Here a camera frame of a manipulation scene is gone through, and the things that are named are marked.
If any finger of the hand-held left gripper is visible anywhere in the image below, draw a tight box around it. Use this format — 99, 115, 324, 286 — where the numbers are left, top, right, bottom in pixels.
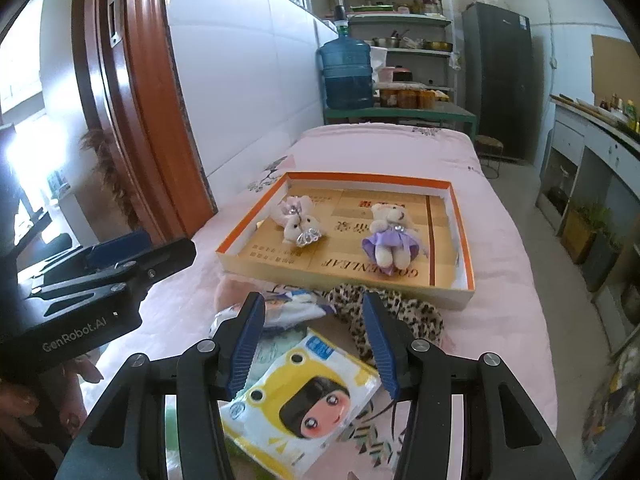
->
31, 238, 197, 311
17, 231, 152, 288

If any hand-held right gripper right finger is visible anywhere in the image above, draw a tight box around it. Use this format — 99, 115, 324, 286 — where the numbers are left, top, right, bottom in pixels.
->
362, 291, 578, 480

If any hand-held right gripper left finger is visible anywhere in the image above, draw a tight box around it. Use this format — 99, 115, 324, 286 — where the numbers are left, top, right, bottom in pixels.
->
50, 291, 267, 480

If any green leaf tissue pack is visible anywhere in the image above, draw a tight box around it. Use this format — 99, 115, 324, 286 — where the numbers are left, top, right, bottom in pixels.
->
235, 327, 308, 396

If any leopard print scarf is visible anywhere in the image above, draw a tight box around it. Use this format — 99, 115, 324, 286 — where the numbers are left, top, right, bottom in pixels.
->
322, 282, 446, 366

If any blue white plastic packet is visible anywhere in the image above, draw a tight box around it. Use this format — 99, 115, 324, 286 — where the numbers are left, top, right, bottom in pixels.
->
209, 285, 328, 341

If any yellow cartoon tissue pack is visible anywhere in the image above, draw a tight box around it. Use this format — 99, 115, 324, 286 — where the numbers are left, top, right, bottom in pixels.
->
219, 327, 383, 478

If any orange rimmed cardboard box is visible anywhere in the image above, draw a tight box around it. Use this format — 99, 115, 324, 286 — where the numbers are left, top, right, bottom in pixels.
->
215, 171, 476, 311

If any person's left hand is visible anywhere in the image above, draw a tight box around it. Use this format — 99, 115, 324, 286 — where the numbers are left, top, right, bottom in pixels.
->
0, 350, 103, 443

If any pink plush object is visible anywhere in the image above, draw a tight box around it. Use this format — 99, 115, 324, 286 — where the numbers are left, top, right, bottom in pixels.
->
214, 277, 253, 313

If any dark furniture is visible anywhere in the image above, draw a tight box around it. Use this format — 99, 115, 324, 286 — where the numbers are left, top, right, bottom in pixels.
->
17, 200, 76, 281

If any brown feather duster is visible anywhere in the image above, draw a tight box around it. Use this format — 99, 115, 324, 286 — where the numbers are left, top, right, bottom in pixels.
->
81, 129, 142, 232

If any beige bear purple dress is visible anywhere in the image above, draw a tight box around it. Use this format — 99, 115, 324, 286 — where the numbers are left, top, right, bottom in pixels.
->
361, 202, 431, 268

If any small bear silver skirt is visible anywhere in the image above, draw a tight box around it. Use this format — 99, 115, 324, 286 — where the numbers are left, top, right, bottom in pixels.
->
283, 216, 327, 249

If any metal door latch plate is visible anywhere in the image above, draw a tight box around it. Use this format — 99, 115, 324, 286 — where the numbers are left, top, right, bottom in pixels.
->
106, 0, 125, 47

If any round stool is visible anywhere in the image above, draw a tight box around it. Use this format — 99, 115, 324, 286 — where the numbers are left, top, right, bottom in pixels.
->
475, 135, 504, 179

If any green low table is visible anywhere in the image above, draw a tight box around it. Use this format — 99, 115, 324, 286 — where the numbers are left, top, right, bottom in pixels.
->
322, 101, 479, 137

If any row of orange jars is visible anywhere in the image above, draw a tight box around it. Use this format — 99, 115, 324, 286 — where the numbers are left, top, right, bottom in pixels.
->
379, 87, 437, 109

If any blue water jug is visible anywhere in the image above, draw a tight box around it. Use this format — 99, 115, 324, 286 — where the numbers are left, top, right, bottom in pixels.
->
318, 22, 376, 110

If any pink lidded pot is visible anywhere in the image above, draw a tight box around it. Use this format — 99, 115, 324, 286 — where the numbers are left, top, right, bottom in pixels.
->
377, 65, 414, 84

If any grey kitchen counter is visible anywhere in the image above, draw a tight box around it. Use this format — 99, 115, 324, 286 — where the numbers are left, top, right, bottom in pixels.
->
536, 92, 640, 321

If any dark refrigerator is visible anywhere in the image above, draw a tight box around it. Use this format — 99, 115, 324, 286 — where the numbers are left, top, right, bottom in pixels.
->
461, 1, 534, 162

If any green shelf rack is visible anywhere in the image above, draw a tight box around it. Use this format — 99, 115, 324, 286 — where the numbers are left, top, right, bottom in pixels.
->
337, 0, 457, 107

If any brown wooden door frame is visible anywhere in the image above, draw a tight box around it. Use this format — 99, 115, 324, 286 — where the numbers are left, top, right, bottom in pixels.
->
72, 0, 219, 242

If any cardboard sheet on wall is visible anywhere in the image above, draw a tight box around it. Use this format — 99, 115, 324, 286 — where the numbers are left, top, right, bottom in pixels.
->
591, 34, 640, 111

